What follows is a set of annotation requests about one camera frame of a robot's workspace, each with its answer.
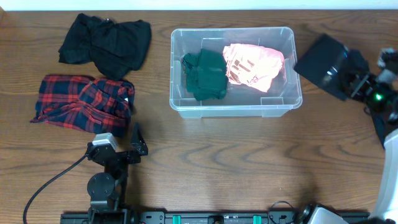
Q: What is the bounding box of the black shirt with tape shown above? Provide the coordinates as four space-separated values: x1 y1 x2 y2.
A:
293 33 371 101

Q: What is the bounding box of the dark green shirt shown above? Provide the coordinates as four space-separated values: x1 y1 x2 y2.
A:
182 49 228 101

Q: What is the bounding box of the large black garment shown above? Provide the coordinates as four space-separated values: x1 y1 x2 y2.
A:
58 13 152 80

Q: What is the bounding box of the coral pink printed t-shirt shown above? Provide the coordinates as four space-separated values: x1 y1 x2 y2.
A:
223 44 285 92

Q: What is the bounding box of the navy blue shirt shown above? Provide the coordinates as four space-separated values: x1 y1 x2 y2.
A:
369 110 395 147

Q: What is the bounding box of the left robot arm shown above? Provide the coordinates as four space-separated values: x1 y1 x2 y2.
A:
85 123 148 212

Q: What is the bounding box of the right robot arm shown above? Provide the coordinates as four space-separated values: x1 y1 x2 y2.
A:
341 68 397 223

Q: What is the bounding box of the red navy plaid shirt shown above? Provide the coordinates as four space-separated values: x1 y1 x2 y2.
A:
30 75 135 138

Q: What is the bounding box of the clear plastic storage bin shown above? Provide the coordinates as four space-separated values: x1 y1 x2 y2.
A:
169 27 303 119

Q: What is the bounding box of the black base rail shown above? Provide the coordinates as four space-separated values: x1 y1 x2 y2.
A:
60 211 295 224

